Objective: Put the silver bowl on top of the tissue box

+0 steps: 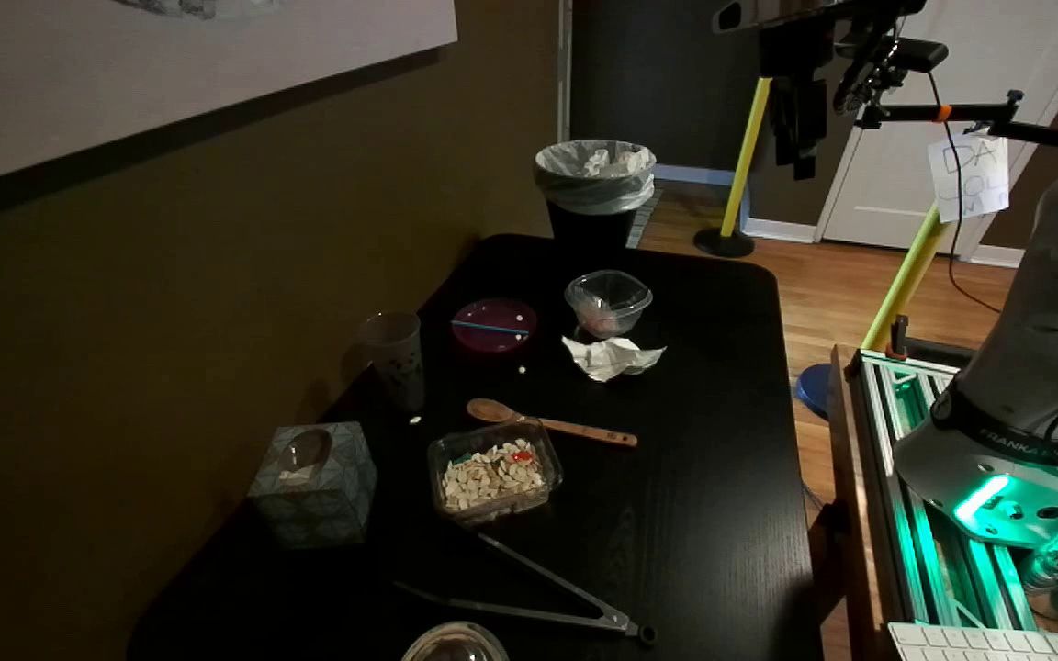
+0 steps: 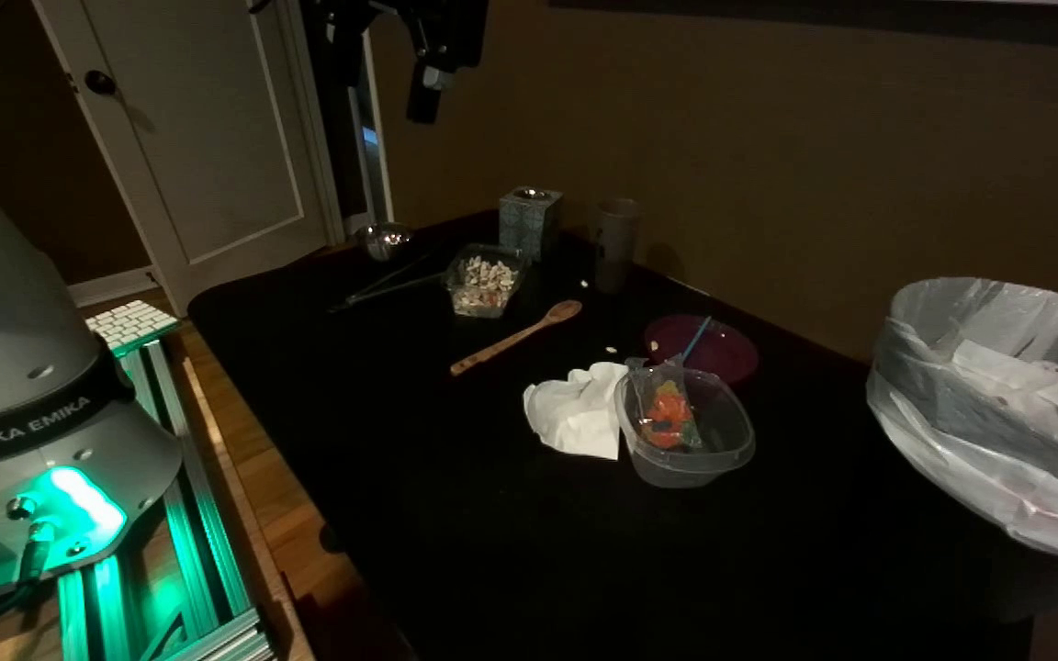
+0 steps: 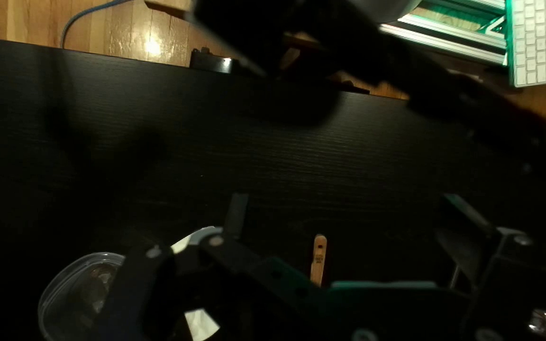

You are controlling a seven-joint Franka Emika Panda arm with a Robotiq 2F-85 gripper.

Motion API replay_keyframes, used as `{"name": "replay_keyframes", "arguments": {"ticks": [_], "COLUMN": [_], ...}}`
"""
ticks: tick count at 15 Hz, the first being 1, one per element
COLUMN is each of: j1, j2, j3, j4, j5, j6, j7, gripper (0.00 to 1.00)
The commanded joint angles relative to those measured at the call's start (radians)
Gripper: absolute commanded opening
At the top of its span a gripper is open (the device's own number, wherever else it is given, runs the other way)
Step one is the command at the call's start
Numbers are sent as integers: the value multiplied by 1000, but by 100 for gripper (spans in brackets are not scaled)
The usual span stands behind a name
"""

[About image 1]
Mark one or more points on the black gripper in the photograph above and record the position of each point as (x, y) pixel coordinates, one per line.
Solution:
(800, 59)

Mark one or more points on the silver metal bowl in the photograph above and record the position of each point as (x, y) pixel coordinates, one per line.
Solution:
(456, 643)

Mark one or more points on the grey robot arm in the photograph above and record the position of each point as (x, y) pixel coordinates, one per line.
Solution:
(1056, 316)

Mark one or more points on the crumpled white tissue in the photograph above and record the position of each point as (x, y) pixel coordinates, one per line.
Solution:
(608, 359)

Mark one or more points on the red round bowl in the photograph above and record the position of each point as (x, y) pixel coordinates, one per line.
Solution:
(495, 330)

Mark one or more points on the patterned grey tissue box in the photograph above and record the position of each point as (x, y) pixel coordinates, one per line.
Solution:
(309, 490)

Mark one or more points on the yellow pole with black base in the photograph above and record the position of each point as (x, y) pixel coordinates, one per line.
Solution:
(744, 148)

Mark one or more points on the yellow green foam pole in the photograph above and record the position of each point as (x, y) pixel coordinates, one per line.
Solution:
(910, 277)

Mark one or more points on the white paper sheet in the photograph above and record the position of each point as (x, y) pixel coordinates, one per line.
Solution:
(970, 178)

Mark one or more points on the black trash can white liner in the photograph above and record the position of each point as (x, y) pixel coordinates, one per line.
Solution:
(598, 184)

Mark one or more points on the white door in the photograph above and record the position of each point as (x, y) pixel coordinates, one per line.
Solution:
(1010, 48)

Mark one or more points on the blue round disc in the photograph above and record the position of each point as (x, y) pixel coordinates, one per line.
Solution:
(816, 391)

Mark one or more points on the glass cup dark contents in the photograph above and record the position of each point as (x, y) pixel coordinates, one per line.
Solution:
(608, 303)

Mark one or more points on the wooden spoon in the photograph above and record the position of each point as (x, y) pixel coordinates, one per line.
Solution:
(552, 424)

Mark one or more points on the white seed mix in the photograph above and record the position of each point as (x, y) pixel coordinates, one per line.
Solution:
(495, 476)

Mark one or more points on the clear drinking glass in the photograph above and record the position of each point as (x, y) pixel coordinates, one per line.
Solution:
(391, 362)

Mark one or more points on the glass container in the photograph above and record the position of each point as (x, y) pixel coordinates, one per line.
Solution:
(444, 490)

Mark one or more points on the metal tongs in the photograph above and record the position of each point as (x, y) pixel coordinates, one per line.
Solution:
(552, 608)

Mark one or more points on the white grid panel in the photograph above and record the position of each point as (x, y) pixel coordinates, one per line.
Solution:
(994, 643)

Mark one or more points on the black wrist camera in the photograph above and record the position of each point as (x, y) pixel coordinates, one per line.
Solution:
(903, 59)

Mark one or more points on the black camera stand rod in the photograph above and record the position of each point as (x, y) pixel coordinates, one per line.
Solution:
(1018, 126)

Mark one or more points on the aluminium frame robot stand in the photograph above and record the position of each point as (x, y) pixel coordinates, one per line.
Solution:
(921, 538)

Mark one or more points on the white board with dark frame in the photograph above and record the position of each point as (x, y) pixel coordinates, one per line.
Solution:
(127, 59)

